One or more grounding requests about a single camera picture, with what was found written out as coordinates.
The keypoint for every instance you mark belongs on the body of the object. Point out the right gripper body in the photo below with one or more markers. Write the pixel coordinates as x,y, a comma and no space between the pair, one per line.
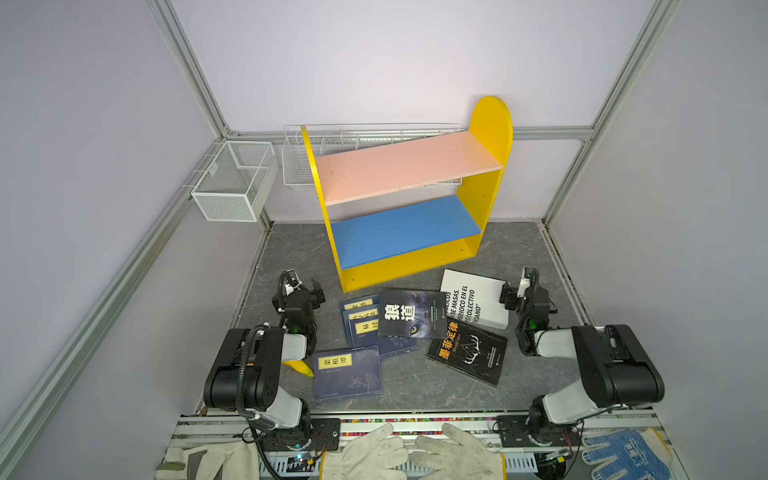
529,297

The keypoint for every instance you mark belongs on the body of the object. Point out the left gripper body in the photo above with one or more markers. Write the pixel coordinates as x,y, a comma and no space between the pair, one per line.
298,299

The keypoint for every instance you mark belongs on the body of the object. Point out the black book orange title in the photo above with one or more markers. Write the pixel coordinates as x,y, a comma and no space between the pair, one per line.
470,350

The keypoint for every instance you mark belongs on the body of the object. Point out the dark wolf cover book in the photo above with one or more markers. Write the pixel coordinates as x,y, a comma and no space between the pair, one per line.
420,314

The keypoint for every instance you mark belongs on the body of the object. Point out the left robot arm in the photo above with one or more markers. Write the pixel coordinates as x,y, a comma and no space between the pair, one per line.
245,375

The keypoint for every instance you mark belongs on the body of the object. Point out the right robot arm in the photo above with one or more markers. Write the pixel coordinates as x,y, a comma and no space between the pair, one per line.
615,371

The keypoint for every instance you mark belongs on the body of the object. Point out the yellow banana bunch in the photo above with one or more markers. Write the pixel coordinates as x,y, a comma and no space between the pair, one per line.
300,366

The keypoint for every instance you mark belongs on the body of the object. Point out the navy book middle of pile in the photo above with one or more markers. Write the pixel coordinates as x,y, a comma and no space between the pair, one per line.
355,313

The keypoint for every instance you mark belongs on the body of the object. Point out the navy book of pile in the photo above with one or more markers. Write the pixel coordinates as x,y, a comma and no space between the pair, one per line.
359,302
355,313
388,346

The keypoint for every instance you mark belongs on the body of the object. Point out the navy book top of pile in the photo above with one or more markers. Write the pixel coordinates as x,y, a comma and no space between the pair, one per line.
388,346

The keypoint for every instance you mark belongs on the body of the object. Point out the navy book back of pile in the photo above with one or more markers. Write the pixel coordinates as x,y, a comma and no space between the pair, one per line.
359,302

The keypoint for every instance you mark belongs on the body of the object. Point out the navy book front left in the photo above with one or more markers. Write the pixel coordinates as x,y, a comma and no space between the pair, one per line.
346,373

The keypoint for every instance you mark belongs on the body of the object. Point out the yellow shelf with pink and blue boards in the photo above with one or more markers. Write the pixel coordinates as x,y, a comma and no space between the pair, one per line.
380,247

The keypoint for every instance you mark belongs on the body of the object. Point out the white mesh box basket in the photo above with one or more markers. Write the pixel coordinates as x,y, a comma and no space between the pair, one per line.
236,183

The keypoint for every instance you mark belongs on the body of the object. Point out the white work glove centre left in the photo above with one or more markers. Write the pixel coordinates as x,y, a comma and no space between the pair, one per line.
377,455

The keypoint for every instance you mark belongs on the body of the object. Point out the white work glove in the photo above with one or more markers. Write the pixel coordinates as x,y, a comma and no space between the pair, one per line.
460,456
377,455

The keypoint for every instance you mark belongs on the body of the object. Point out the white work glove centre right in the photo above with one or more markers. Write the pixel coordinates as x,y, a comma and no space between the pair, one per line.
460,456

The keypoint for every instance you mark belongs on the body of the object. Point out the blue dotted knit glove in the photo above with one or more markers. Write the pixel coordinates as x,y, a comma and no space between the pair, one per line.
628,454

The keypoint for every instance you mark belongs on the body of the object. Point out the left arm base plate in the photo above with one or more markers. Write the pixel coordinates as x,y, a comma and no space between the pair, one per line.
323,434

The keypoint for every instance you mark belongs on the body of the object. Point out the white wire rack basket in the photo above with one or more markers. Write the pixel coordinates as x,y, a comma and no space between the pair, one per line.
328,139

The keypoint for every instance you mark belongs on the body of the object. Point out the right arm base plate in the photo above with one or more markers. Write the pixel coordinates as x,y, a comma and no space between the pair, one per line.
514,431

